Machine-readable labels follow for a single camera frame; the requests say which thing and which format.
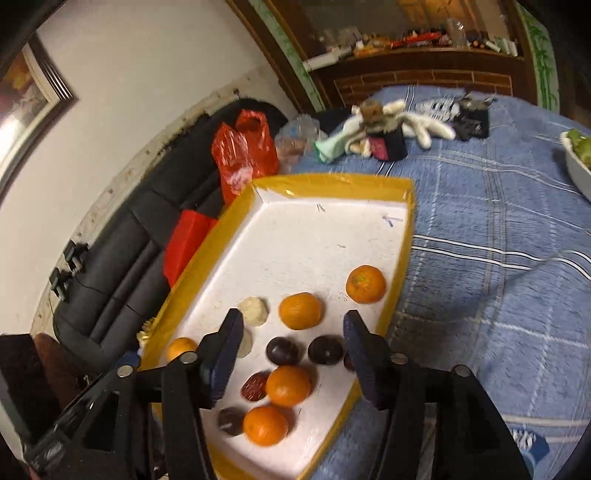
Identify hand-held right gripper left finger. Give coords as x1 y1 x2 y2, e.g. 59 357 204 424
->
23 308 245 480

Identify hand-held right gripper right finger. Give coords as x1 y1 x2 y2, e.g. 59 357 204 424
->
343 309 532 480

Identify beige round lump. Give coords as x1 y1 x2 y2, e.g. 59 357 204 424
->
238 296 269 328
236 328 254 360

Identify dark plum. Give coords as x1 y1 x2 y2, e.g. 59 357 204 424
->
217 407 245 437
307 335 345 365
265 336 301 365

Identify red jujube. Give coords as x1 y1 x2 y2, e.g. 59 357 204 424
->
240 371 271 402

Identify orange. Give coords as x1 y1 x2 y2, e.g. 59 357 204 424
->
165 337 198 363
265 366 311 408
278 292 322 330
345 264 387 304
243 405 289 447

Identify white foam tray yellow rim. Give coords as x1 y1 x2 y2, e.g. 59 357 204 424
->
139 173 416 480

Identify golden straw ornament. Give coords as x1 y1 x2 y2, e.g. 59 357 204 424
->
137 318 156 348

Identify red gift box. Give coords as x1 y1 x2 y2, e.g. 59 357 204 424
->
163 210 219 289

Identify black sofa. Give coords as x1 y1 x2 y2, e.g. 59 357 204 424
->
52 98 301 365

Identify blue plaid tablecloth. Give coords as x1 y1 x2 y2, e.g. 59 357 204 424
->
120 83 591 480

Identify red plastic bag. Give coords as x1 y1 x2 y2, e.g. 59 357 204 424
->
211 109 280 207

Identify black box pink label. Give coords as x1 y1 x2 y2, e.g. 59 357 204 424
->
367 129 408 161

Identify clear plastic bag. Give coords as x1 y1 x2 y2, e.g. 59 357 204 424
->
276 114 328 174

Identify white plush toy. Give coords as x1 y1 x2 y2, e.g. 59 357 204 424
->
344 99 457 158

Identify black bag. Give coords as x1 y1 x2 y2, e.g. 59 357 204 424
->
318 108 356 134

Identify striped white cloth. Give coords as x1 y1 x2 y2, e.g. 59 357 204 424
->
416 98 462 121

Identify ceramic bowl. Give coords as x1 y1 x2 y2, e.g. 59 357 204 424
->
560 130 591 202

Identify wooden mirrored cabinet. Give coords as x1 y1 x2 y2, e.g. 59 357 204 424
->
226 0 561 112

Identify green vegetables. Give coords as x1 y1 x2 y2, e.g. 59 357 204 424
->
566 129 591 167

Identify row of shelf clutter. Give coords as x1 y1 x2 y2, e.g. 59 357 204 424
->
302 18 525 63

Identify framed wall picture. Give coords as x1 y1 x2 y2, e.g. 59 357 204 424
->
0 34 75 204

